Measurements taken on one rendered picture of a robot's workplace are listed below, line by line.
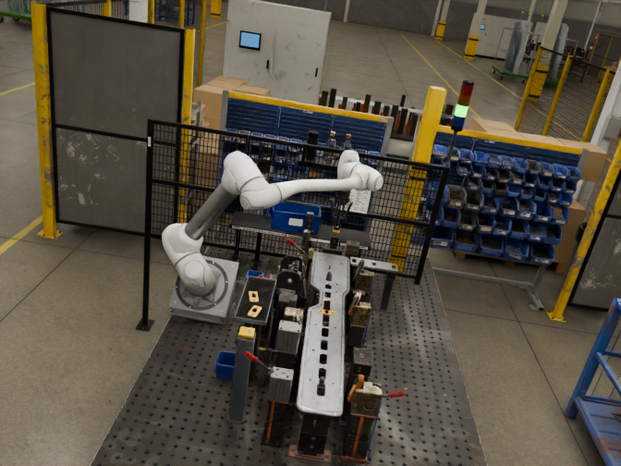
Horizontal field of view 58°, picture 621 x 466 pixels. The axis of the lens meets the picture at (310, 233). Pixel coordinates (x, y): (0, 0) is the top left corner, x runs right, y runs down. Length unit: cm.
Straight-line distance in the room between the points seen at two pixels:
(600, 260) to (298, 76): 574
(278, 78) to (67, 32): 503
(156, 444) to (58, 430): 120
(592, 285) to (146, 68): 424
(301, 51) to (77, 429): 713
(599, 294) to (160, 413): 416
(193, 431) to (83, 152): 321
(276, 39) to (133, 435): 767
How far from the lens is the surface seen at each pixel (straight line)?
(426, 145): 359
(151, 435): 254
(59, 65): 513
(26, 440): 360
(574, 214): 637
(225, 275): 318
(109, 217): 537
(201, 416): 262
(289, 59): 944
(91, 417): 366
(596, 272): 555
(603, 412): 439
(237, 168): 269
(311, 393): 233
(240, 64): 957
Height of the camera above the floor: 250
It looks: 24 degrees down
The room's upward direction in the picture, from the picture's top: 9 degrees clockwise
